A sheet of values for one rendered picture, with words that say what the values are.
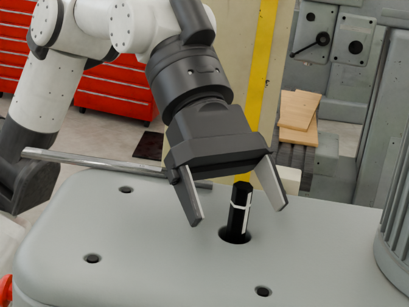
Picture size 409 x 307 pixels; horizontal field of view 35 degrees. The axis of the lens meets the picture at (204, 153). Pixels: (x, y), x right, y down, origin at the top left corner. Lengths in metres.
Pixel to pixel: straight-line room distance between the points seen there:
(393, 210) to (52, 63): 0.59
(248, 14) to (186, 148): 1.73
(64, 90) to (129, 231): 0.43
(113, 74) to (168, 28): 4.79
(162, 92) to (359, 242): 0.28
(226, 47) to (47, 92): 1.43
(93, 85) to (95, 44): 4.64
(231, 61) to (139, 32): 1.69
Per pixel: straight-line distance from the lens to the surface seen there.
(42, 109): 1.09
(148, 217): 0.73
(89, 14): 0.94
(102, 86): 5.63
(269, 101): 2.48
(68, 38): 1.01
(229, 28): 2.41
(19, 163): 1.13
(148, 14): 0.77
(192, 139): 0.69
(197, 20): 0.74
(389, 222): 0.69
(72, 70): 1.06
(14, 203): 1.15
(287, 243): 0.72
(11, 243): 1.14
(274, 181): 0.72
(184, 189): 0.68
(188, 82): 0.72
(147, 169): 0.81
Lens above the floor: 2.27
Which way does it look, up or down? 25 degrees down
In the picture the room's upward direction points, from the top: 7 degrees clockwise
